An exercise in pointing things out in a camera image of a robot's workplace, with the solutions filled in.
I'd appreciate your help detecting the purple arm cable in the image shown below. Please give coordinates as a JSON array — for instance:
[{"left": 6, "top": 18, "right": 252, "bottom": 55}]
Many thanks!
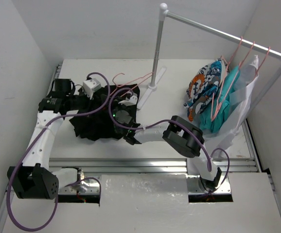
[
  {"left": 108, "top": 87, "right": 230, "bottom": 185},
  {"left": 6, "top": 71, "right": 111, "bottom": 231}
]

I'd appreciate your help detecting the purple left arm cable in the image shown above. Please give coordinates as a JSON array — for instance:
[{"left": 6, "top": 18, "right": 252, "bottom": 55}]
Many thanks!
[{"left": 6, "top": 71, "right": 111, "bottom": 231}]

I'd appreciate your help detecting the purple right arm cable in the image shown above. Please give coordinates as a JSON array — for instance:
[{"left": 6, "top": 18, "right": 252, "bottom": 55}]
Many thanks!
[{"left": 108, "top": 87, "right": 230, "bottom": 185}]

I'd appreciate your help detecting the black shirt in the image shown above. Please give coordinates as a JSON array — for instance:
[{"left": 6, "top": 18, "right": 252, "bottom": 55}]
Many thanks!
[{"left": 70, "top": 86, "right": 139, "bottom": 141}]

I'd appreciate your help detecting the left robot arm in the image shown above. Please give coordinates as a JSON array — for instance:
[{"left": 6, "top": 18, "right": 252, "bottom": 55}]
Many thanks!
[{"left": 7, "top": 79, "right": 88, "bottom": 200}]

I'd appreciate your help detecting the white clothes rack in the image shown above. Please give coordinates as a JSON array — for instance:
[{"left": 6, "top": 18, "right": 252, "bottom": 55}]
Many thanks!
[{"left": 137, "top": 3, "right": 281, "bottom": 113}]

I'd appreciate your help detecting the teal shirt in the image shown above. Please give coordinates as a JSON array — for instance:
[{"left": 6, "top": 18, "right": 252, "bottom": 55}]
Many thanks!
[{"left": 198, "top": 64, "right": 242, "bottom": 133}]

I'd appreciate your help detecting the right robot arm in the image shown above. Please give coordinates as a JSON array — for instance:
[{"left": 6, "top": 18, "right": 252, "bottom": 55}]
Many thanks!
[{"left": 108, "top": 102, "right": 222, "bottom": 191}]

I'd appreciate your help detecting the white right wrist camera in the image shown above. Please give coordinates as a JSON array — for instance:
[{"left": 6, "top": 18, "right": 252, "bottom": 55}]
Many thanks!
[{"left": 119, "top": 91, "right": 138, "bottom": 106}]

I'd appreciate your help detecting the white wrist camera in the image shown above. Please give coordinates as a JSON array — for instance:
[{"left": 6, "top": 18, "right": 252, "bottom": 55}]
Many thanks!
[
  {"left": 83, "top": 79, "right": 101, "bottom": 96},
  {"left": 119, "top": 91, "right": 138, "bottom": 106}
]

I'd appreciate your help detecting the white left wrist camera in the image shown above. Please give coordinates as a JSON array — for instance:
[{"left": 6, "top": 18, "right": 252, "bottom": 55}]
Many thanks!
[{"left": 83, "top": 79, "right": 101, "bottom": 96}]

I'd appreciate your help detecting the pink wire hanger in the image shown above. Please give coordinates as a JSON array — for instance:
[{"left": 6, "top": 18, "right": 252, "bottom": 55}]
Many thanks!
[
  {"left": 217, "top": 41, "right": 255, "bottom": 114},
  {"left": 110, "top": 72, "right": 153, "bottom": 96},
  {"left": 211, "top": 36, "right": 243, "bottom": 121},
  {"left": 254, "top": 46, "right": 271, "bottom": 79}
]

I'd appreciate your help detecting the white shirt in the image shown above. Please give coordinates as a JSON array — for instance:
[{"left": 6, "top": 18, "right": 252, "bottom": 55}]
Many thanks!
[{"left": 192, "top": 55, "right": 259, "bottom": 152}]

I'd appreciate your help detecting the aluminium rail frame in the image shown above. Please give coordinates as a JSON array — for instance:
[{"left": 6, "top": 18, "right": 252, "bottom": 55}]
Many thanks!
[{"left": 0, "top": 60, "right": 281, "bottom": 233}]

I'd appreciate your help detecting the colourful patterned shirt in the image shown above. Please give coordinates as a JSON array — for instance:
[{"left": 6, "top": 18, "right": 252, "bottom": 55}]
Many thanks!
[{"left": 183, "top": 57, "right": 228, "bottom": 122}]

